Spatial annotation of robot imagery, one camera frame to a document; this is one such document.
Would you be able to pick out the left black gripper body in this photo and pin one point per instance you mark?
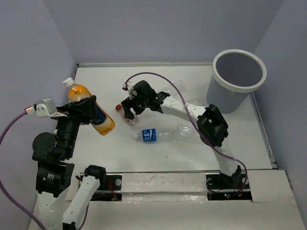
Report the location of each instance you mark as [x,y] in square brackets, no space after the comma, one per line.
[70,126]

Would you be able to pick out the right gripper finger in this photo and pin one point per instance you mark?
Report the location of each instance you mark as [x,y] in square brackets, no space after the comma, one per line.
[138,109]
[126,105]

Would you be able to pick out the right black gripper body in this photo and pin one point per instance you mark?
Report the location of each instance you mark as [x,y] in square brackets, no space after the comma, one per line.
[137,101]

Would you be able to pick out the small red cap bottle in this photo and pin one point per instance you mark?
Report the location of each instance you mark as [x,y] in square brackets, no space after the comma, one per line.
[120,111]

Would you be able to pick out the orange juice bottle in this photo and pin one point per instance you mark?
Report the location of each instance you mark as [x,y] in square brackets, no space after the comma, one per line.
[103,123]

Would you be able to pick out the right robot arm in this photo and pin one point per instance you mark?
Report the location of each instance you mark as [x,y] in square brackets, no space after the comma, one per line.
[209,122]

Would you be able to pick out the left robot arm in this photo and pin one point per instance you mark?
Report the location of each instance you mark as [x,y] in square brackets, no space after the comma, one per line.
[51,151]

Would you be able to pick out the clear bottle near bin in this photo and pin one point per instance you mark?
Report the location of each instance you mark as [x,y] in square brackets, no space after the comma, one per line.
[198,102]

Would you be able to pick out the grey round bin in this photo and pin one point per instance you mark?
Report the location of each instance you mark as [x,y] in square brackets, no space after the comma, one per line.
[236,74]

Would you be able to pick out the blue label clear bottle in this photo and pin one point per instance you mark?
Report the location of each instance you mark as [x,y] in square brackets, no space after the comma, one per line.
[153,135]

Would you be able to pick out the clear bottle far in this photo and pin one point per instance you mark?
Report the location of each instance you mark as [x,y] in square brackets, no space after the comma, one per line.
[180,85]

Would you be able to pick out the crushed clear bottle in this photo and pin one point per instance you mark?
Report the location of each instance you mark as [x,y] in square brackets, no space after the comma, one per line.
[186,134]

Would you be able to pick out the white foam front panel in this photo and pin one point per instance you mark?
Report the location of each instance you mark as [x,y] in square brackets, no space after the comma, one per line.
[170,182]

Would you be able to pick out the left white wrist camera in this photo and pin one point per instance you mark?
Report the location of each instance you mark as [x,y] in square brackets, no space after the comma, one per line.
[47,108]

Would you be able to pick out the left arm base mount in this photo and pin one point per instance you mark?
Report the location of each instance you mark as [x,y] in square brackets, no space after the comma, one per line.
[111,190]

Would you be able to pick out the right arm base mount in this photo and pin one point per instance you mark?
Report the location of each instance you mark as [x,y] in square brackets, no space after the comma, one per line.
[217,190]

